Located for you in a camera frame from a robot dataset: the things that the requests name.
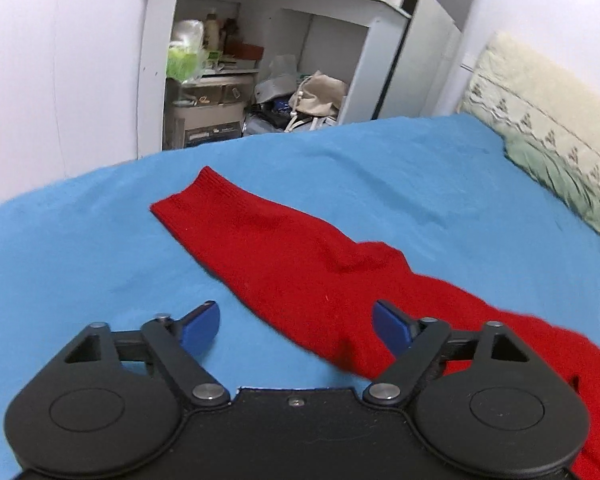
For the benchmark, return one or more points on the cream green patterned pillow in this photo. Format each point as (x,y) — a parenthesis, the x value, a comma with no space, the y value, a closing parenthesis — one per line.
(550,130)

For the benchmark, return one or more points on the blue bed sheet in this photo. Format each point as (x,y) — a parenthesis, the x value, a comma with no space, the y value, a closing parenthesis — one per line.
(105,260)

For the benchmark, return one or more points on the green plastic bag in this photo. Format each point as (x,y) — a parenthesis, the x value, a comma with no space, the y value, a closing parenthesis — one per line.
(184,57)

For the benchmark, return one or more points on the red box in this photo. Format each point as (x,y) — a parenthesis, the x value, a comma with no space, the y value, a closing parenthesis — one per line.
(244,51)

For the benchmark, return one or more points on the grey storage box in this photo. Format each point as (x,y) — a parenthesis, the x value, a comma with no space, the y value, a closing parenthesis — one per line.
(207,117)

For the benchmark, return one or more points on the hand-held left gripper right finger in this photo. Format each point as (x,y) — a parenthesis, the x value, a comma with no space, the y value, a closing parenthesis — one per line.
(391,327)

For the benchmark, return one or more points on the white shelf unit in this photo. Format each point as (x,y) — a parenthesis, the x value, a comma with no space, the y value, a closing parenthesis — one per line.
(260,50)

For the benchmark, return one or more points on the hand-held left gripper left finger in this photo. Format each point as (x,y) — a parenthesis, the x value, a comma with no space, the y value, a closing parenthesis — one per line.
(200,327)

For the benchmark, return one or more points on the white plastic bag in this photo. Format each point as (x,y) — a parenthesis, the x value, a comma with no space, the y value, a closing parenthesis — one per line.
(277,77)

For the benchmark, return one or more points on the red knit sweater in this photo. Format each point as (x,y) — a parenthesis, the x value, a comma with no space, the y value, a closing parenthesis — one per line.
(330,280)

